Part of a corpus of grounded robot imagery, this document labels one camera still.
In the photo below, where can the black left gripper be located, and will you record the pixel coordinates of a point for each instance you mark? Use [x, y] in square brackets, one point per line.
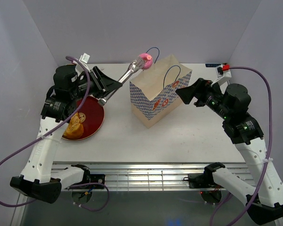
[104, 85]

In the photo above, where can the blue right corner label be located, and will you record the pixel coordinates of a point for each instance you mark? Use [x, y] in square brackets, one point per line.
[211, 65]

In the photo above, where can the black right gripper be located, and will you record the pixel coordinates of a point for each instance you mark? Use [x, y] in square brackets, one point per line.
[198, 89]

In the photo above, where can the pink fake donut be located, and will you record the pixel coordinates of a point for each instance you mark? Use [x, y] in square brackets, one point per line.
[145, 61]

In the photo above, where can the dark red round plate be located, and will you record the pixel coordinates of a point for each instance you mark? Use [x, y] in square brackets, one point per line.
[92, 116]

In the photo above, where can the aluminium front rail frame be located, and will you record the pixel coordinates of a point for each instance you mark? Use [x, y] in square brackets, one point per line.
[131, 177]

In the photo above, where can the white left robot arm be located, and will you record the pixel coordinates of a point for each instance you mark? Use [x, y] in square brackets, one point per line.
[72, 83]

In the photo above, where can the blue patterned paper bag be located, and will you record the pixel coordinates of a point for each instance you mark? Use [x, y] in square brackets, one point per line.
[153, 91]

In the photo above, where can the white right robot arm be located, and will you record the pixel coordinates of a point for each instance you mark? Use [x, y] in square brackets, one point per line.
[246, 135]

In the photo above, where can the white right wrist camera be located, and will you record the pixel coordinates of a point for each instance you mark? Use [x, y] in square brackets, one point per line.
[223, 75]

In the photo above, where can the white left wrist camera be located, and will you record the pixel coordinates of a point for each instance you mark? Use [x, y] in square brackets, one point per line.
[84, 58]

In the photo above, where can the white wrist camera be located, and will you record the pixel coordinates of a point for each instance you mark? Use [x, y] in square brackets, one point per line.
[84, 58]
[223, 75]

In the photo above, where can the large round fake bread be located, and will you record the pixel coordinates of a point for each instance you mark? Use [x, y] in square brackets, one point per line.
[75, 128]

